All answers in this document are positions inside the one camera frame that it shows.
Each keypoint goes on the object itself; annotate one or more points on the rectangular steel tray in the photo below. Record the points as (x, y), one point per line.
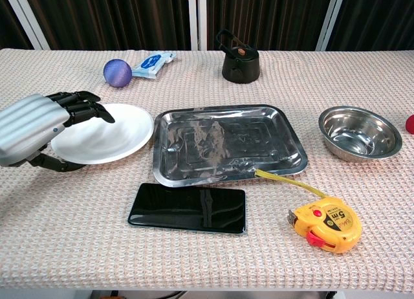
(233, 143)

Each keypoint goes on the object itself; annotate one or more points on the purple ball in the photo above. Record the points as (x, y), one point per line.
(117, 73)

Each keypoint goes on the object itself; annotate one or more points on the white round plate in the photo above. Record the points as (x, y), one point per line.
(110, 140)

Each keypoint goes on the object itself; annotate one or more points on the blue white wipes pack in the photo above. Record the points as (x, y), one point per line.
(152, 64)

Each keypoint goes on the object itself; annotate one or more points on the white frame post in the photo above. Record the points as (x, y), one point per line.
(30, 27)
(197, 17)
(330, 20)

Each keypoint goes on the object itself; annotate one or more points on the round steel bowl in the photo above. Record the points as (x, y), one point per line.
(359, 134)

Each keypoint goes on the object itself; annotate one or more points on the dark pleated curtain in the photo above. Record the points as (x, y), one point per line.
(113, 17)
(9, 24)
(378, 17)
(268, 14)

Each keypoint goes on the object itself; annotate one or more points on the pink waffle tablecloth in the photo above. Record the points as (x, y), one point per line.
(81, 234)

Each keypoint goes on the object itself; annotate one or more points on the black smartphone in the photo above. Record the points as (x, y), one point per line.
(184, 208)

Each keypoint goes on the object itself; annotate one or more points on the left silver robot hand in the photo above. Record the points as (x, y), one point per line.
(29, 124)

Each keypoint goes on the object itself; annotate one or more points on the yellow tape measure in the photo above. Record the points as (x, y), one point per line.
(333, 224)

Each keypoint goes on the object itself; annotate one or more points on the red emergency stop button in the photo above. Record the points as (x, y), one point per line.
(410, 123)

